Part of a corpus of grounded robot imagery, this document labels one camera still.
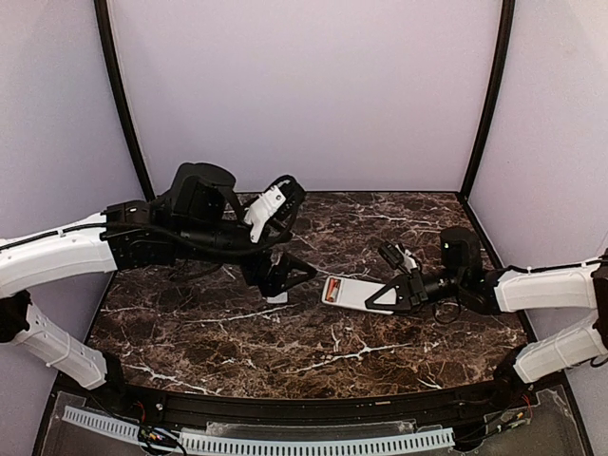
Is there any left white cable duct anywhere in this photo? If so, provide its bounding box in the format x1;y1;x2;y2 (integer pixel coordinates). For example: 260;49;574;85
62;406;139;445

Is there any black frame post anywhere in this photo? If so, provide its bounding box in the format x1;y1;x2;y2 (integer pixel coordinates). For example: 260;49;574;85
93;0;155;200
459;0;516;200

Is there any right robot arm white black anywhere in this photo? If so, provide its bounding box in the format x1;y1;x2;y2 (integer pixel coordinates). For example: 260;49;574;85
365;226;607;385

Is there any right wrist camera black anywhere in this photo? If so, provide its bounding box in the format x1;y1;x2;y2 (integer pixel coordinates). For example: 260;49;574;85
378;242;406;270

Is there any white cable duct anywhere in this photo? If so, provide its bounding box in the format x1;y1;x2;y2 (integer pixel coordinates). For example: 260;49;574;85
180;428;455;456
62;406;139;445

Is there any black curved front rail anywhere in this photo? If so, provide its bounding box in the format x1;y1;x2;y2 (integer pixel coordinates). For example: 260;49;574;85
87;382;539;428

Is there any right black frame post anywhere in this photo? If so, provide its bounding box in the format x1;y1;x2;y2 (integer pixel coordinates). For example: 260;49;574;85
459;0;516;200

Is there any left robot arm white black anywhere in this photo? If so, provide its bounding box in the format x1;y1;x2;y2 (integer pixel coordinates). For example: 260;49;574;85
1;162;316;394

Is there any white battery cover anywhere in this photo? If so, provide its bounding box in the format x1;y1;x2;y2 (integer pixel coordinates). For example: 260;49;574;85
266;293;289;305

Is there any right white cable duct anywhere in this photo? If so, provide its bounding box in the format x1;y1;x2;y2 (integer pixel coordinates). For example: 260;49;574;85
180;428;455;456

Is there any left black frame post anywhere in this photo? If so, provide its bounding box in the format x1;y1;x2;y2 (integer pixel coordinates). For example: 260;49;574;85
93;0;155;200

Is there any white remote control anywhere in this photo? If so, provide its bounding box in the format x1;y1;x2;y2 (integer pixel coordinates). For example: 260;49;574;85
321;275;393;314

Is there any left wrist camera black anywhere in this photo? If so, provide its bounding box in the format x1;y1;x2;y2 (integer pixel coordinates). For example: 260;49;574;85
272;175;306;221

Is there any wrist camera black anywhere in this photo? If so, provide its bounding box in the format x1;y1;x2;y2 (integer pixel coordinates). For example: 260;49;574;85
272;175;306;221
378;242;406;270

